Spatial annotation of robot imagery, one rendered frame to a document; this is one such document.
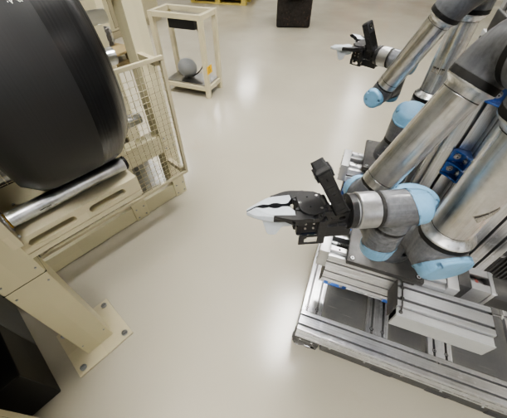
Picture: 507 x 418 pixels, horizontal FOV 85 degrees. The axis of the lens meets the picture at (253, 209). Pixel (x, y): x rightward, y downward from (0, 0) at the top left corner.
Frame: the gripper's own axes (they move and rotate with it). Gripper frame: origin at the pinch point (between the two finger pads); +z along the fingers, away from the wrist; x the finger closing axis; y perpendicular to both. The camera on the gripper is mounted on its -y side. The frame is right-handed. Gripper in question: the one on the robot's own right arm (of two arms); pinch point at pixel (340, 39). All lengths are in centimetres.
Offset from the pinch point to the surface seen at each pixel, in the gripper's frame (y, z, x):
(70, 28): -38, -6, -104
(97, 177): -1, 4, -117
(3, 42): -40, -7, -115
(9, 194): 7, 31, -141
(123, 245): 90, 58, -128
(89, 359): 83, 6, -169
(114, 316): 85, 17, -152
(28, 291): 27, 9, -156
